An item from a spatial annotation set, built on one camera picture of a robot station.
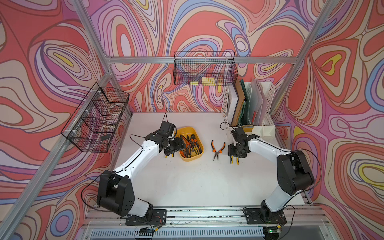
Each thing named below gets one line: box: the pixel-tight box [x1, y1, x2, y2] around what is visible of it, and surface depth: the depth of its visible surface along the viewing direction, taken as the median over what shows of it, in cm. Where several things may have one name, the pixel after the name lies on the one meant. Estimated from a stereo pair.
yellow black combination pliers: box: [230, 155, 240, 165], surface depth 95 cm
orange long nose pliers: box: [211, 140, 226, 162], surface depth 100 cm
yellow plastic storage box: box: [176, 126, 204, 162], surface depth 101 cm
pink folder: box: [252, 78, 268, 126], surface depth 93 cm
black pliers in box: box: [190, 133, 202, 155], surface depth 100 cm
